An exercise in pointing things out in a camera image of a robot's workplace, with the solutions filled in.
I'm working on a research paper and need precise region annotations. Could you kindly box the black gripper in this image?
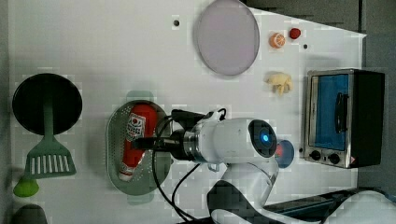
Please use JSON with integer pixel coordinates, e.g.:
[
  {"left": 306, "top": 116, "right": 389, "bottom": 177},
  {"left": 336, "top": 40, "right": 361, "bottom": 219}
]
[{"left": 132, "top": 129, "right": 189, "bottom": 161}]

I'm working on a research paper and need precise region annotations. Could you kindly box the red ketchup bottle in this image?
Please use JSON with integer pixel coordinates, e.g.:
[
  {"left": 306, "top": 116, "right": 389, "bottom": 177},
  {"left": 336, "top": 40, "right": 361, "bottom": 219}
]
[{"left": 119, "top": 104, "right": 158, "bottom": 182}]

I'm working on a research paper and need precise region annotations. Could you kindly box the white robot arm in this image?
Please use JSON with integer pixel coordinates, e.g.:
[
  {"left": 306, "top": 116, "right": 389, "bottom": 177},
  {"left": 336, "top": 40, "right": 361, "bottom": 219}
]
[{"left": 133, "top": 118, "right": 395, "bottom": 224}]

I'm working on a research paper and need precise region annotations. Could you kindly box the green strainer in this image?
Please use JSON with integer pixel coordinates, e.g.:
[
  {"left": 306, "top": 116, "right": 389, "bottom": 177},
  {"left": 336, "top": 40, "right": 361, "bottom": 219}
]
[{"left": 106, "top": 91, "right": 173, "bottom": 205}]

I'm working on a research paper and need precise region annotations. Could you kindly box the green spatula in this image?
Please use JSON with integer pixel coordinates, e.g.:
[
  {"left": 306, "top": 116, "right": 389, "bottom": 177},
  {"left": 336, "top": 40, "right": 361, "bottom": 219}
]
[{"left": 24, "top": 100, "right": 77, "bottom": 179}]

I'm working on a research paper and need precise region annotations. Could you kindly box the black round pan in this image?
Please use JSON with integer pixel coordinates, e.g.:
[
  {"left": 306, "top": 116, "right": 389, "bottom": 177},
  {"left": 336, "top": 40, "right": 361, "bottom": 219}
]
[{"left": 12, "top": 73, "right": 82, "bottom": 135}]

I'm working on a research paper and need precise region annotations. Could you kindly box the lime green object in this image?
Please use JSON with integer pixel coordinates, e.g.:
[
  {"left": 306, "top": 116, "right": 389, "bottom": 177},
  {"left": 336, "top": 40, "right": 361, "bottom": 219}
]
[{"left": 13, "top": 177, "right": 39, "bottom": 198}]

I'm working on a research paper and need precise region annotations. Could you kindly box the dark grey object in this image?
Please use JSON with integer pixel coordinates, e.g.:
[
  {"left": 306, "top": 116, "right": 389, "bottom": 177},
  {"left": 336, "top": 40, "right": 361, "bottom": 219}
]
[{"left": 11, "top": 204, "right": 48, "bottom": 224}]

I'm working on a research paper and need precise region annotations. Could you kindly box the grey round plate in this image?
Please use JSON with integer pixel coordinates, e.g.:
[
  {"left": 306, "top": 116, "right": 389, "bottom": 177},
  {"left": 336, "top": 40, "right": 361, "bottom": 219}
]
[{"left": 195, "top": 0, "right": 260, "bottom": 76}]

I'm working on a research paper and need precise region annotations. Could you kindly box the red strawberry in bowl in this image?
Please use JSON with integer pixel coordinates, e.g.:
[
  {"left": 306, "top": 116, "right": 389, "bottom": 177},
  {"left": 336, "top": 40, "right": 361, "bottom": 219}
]
[{"left": 276, "top": 145, "right": 283, "bottom": 157}]

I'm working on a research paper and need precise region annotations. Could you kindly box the blue bowl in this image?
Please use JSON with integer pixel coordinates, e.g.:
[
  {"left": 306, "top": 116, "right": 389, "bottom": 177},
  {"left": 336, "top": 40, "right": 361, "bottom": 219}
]
[{"left": 275, "top": 140, "right": 294, "bottom": 169}]

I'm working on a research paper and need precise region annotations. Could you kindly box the yellow banana bunch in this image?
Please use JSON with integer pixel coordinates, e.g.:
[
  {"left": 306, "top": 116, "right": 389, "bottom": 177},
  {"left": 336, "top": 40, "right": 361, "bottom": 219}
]
[{"left": 265, "top": 73, "right": 293, "bottom": 96}]

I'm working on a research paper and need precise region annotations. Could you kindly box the orange slice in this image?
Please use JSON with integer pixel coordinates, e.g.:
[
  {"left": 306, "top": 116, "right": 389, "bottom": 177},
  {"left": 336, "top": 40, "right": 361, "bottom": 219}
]
[{"left": 269, "top": 33, "right": 286, "bottom": 49}]

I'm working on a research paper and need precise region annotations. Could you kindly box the red strawberry on table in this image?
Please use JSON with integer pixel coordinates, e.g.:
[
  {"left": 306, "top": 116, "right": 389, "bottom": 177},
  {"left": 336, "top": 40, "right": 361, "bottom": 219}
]
[{"left": 289, "top": 28, "right": 302, "bottom": 39}]

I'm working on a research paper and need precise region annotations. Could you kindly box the silver toaster oven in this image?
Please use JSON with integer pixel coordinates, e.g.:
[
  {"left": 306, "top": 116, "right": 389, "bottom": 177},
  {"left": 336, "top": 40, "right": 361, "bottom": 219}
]
[{"left": 304, "top": 69, "right": 385, "bottom": 169}]

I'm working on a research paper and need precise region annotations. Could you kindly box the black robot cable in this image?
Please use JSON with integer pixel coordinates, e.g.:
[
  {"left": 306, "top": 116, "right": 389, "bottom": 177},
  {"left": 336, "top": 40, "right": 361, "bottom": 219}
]
[{"left": 150, "top": 107, "right": 228, "bottom": 222}]

